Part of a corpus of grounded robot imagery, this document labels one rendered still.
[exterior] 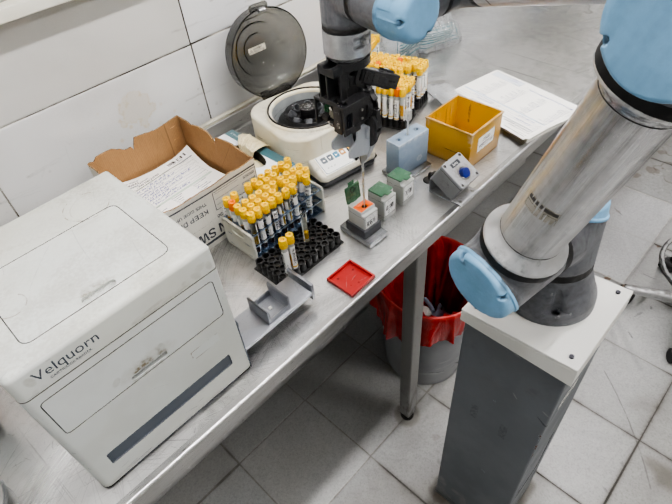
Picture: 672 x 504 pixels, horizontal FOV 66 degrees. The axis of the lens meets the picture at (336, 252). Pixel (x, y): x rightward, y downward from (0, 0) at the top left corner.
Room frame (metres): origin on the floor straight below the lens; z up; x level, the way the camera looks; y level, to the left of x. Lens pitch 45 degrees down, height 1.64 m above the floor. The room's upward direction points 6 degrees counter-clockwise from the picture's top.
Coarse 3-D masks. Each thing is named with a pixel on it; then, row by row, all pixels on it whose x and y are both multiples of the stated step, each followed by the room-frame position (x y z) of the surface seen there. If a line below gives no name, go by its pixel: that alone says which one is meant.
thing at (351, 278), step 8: (344, 264) 0.71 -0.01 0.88; (352, 264) 0.72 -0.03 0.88; (336, 272) 0.69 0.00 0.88; (344, 272) 0.70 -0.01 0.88; (352, 272) 0.70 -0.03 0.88; (360, 272) 0.69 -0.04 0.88; (368, 272) 0.69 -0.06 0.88; (328, 280) 0.68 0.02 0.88; (336, 280) 0.68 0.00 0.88; (344, 280) 0.68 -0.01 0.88; (352, 280) 0.67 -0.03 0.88; (360, 280) 0.67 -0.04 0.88; (368, 280) 0.66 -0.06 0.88; (344, 288) 0.65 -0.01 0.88; (352, 288) 0.65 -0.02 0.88; (360, 288) 0.65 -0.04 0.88; (352, 296) 0.63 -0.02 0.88
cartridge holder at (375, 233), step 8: (344, 224) 0.83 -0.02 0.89; (352, 224) 0.80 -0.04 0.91; (376, 224) 0.79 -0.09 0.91; (352, 232) 0.80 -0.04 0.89; (360, 232) 0.78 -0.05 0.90; (368, 232) 0.78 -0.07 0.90; (376, 232) 0.79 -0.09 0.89; (384, 232) 0.79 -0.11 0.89; (360, 240) 0.78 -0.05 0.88; (368, 240) 0.77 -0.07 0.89; (376, 240) 0.77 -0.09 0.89
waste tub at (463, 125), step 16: (432, 112) 1.10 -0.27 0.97; (448, 112) 1.14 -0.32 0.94; (464, 112) 1.15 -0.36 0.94; (480, 112) 1.11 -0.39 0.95; (496, 112) 1.08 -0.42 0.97; (432, 128) 1.07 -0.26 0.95; (448, 128) 1.03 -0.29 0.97; (464, 128) 1.14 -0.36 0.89; (480, 128) 1.01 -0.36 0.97; (496, 128) 1.06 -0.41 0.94; (432, 144) 1.06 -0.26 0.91; (448, 144) 1.03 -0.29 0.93; (464, 144) 1.00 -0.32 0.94; (480, 144) 1.01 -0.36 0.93; (496, 144) 1.07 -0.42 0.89
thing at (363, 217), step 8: (360, 200) 0.82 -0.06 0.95; (368, 200) 0.82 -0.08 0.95; (352, 208) 0.80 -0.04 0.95; (360, 208) 0.80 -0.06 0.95; (368, 208) 0.80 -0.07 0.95; (376, 208) 0.80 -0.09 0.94; (352, 216) 0.80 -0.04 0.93; (360, 216) 0.79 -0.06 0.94; (368, 216) 0.79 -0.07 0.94; (376, 216) 0.80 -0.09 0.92; (360, 224) 0.79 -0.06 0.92; (368, 224) 0.78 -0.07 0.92
